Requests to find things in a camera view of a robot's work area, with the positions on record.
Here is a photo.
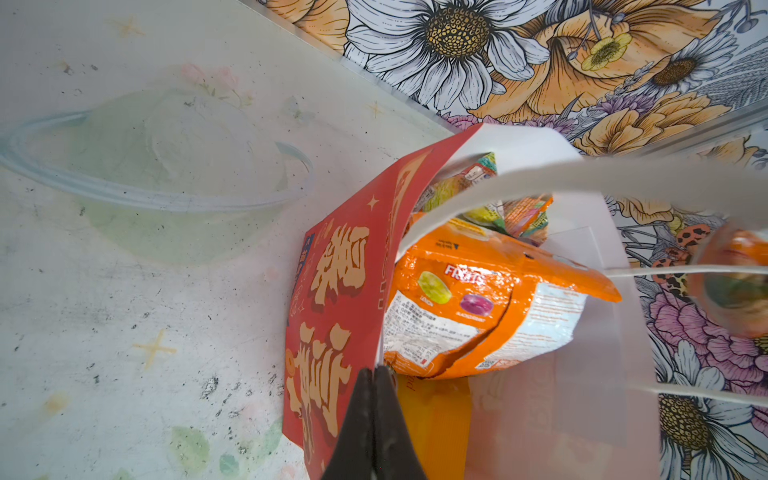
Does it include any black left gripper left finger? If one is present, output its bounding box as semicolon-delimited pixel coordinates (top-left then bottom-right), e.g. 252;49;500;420
321;368;374;480

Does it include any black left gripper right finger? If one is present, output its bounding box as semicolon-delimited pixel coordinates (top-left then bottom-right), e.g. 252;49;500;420
373;365;427;480

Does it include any orange snack bag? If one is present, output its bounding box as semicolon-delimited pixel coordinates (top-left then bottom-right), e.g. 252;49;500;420
383;219;622;380

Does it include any red white paper bag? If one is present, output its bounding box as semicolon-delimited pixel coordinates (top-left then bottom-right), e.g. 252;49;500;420
286;125;767;479

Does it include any colourful candy snack bag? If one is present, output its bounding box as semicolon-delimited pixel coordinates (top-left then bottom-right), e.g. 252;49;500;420
413;153;553;246

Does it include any orange Fox's fruits candy bag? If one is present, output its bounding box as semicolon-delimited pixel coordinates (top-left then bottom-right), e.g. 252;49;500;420
687;222;767;339

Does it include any clear plastic bowl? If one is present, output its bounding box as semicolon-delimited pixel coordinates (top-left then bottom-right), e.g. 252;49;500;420
1;87;315;264

